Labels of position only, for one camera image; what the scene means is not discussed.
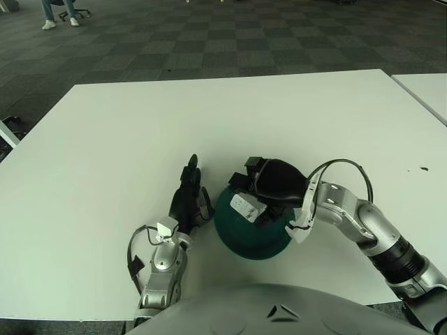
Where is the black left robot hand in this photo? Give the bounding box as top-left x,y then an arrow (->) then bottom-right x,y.
168,153 -> 214,235

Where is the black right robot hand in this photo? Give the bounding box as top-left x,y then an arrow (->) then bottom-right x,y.
228,156 -> 309,225

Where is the white wall charger plug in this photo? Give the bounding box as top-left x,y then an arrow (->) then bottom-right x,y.
230,193 -> 268,224

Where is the dark green round plate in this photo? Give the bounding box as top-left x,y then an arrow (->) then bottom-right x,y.
213,184 -> 296,262

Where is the grey robot torso shell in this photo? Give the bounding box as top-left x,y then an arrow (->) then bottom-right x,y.
127,282 -> 427,335

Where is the neighbouring white table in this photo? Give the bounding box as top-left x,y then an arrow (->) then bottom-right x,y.
390,73 -> 447,127

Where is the black office chair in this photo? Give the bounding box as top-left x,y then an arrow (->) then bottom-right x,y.
52,0 -> 92,22

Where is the seated person in jeans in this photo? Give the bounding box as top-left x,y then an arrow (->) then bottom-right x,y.
41,0 -> 81,31

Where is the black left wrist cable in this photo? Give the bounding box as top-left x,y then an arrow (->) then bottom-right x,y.
126,225 -> 166,297

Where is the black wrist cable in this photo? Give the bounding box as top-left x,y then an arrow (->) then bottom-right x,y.
126,225 -> 166,297
306,158 -> 374,204

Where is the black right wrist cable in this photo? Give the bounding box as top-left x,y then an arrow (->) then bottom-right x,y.
306,158 -> 374,204

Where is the white furniture frame edge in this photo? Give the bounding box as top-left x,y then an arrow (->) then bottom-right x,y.
0,120 -> 21,150

